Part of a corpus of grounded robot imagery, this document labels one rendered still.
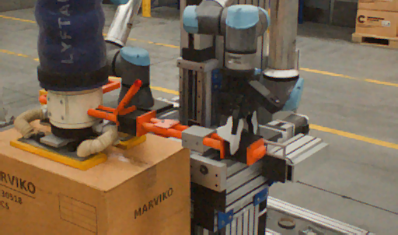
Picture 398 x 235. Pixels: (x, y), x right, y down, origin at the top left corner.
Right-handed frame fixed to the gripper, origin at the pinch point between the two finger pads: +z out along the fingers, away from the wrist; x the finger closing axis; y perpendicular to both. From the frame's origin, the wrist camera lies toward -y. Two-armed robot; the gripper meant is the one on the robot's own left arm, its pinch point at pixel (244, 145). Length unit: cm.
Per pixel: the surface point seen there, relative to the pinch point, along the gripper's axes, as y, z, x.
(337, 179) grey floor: 58, 119, -250
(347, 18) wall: 261, 99, -842
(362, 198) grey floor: 35, 119, -233
